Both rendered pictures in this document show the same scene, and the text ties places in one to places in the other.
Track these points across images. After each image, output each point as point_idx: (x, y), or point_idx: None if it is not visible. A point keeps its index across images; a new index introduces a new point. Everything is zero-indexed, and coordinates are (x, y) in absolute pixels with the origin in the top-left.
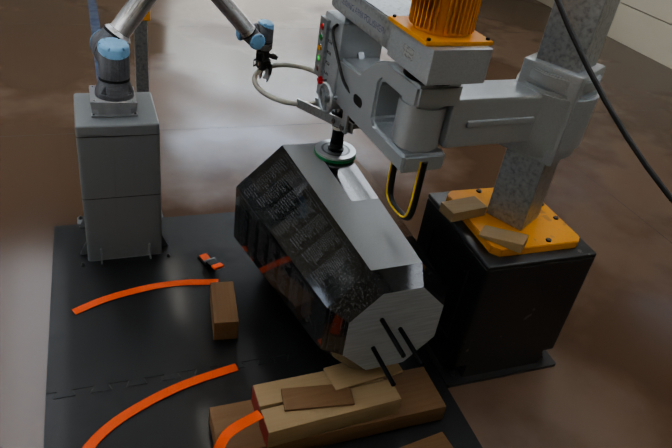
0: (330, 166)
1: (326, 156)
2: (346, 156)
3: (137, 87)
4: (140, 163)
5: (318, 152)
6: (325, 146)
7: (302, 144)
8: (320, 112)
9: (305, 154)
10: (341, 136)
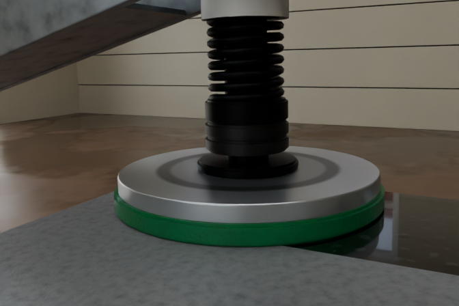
0: (377, 253)
1: (290, 201)
2: (354, 169)
3: None
4: None
5: (207, 204)
6: (186, 175)
7: (15, 231)
8: None
9: (109, 268)
10: (283, 59)
